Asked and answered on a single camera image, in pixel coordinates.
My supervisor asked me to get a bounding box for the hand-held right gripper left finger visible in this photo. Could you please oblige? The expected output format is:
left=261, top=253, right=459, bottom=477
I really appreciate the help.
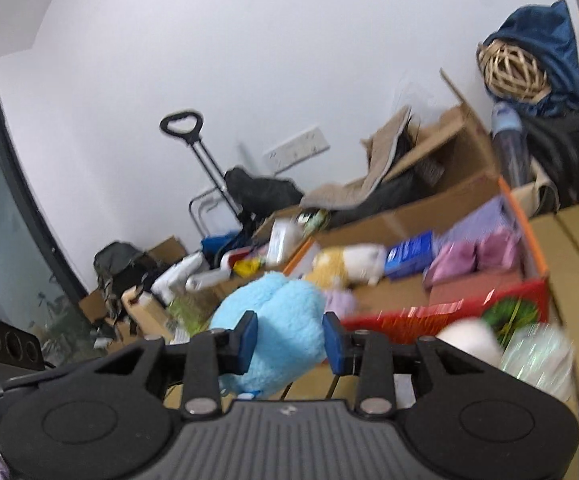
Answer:
left=94, top=311, right=260, bottom=420

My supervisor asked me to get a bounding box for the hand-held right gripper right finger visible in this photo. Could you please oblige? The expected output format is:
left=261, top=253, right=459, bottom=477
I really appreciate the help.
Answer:
left=322, top=312, right=500, bottom=418

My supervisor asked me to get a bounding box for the light blue plush toy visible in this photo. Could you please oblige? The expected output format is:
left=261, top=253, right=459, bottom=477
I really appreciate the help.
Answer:
left=208, top=271, right=328, bottom=401

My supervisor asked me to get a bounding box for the small purple plush toy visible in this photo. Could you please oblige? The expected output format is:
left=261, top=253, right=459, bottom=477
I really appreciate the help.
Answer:
left=323, top=288, right=360, bottom=317

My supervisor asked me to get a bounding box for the white and yellow plush toy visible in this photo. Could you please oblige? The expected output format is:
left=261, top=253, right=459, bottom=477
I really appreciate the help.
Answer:
left=303, top=243, right=387, bottom=288

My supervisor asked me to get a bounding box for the blue tissue pack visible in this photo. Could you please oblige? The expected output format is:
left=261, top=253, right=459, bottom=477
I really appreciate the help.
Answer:
left=384, top=232, right=435, bottom=281

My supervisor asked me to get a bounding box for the purple towel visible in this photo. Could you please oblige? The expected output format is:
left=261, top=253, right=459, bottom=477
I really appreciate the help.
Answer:
left=439, top=196, right=513, bottom=243

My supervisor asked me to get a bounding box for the orange and red cardboard box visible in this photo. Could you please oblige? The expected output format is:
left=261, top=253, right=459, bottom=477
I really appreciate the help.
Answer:
left=284, top=176, right=551, bottom=348

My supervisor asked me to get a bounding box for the yellow snack packet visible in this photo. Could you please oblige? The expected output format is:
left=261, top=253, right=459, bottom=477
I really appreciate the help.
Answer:
left=232, top=256, right=267, bottom=277

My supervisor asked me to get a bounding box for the white plastic bag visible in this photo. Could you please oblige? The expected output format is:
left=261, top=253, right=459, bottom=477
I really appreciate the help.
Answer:
left=150, top=252, right=205, bottom=306

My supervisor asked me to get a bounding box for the cardboard box of sundries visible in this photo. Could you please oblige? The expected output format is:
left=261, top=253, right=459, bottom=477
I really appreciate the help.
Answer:
left=216, top=207, right=330, bottom=301

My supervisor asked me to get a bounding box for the white packet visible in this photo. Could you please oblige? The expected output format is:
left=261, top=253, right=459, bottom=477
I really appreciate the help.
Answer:
left=266, top=220, right=304, bottom=263

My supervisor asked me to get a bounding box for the small brown cardboard box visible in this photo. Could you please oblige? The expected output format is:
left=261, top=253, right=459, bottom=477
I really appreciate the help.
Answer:
left=146, top=236, right=189, bottom=267

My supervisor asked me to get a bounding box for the dark glass door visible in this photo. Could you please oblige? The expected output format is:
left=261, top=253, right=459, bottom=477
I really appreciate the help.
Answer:
left=0, top=92, right=90, bottom=331

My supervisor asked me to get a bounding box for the dark backpack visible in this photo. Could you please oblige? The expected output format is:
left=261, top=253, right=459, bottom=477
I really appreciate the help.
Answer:
left=93, top=241, right=160, bottom=321

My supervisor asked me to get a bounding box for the white ball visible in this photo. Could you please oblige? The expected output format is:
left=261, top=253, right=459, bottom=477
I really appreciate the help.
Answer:
left=437, top=319, right=503, bottom=366

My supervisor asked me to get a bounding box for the black bag on trolley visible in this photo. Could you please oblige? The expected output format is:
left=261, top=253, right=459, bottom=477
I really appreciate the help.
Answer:
left=223, top=167, right=305, bottom=221

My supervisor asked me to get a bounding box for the black bag under mat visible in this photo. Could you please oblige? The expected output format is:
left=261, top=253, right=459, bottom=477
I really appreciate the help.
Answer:
left=329, top=167, right=445, bottom=228

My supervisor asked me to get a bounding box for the beige fleece mat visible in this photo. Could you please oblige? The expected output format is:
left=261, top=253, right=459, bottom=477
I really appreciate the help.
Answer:
left=300, top=105, right=415, bottom=210

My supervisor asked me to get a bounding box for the green round packet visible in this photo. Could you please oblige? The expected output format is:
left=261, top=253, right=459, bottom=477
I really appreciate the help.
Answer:
left=482, top=296, right=540, bottom=348

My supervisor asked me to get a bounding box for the large brown cardboard box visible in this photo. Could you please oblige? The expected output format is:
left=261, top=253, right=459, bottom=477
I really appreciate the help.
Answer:
left=314, top=67, right=503, bottom=233

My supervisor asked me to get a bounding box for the blue water bottle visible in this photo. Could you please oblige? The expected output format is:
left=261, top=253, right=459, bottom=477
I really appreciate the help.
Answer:
left=491, top=101, right=533, bottom=188

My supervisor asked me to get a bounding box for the woven rattan ball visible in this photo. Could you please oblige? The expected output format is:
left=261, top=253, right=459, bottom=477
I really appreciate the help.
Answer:
left=477, top=40, right=550, bottom=106

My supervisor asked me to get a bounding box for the blue cloth bag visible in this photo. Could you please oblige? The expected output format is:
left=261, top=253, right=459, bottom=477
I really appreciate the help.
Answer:
left=484, top=0, right=579, bottom=118

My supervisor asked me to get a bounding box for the metal trolley frame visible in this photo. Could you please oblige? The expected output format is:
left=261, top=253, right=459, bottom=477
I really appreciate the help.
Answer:
left=188, top=187, right=242, bottom=248

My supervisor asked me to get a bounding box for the wall socket panel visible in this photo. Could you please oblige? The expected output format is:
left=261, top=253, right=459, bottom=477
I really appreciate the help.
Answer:
left=262, top=128, right=331, bottom=171

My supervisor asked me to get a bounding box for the black trolley handle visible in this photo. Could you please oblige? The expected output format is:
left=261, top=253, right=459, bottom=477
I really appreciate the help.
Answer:
left=159, top=111, right=245, bottom=228

